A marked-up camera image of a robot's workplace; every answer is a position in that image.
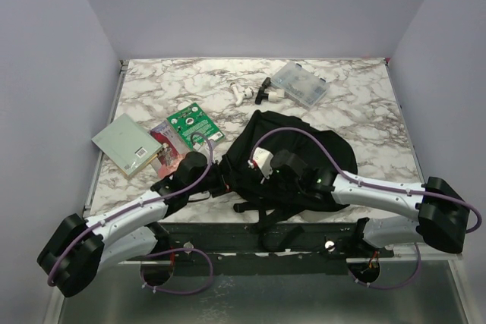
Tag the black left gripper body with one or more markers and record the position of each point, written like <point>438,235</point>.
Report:
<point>213,182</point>

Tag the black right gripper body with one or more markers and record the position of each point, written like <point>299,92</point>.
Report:
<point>276,183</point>

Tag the black student backpack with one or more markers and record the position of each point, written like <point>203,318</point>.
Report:
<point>274,132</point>

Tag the grey-green notebook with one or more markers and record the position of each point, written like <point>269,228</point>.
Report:
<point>128,145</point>

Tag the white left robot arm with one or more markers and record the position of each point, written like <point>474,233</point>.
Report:
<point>80,247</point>

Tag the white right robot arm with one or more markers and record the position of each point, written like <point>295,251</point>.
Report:
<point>431,212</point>

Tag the purple red paperback book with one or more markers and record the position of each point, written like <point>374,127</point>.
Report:
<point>173,149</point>

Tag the green paperback book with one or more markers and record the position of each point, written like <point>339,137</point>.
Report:
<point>193,119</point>

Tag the black mounting plate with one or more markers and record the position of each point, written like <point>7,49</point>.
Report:
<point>283,249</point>

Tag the black and white valve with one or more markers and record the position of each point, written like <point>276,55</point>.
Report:
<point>270,96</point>

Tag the white plastic pipe fitting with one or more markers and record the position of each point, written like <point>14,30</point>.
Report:
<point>241,95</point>

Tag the clear plastic organizer box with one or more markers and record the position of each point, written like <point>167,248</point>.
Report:
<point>300,85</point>

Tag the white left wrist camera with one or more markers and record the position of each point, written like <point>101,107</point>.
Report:
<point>199,147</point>

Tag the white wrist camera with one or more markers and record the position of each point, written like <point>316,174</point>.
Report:
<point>199,147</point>
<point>260,163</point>

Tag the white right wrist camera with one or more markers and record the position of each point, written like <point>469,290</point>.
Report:
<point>260,163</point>

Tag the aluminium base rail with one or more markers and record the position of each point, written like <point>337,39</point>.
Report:
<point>405,252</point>

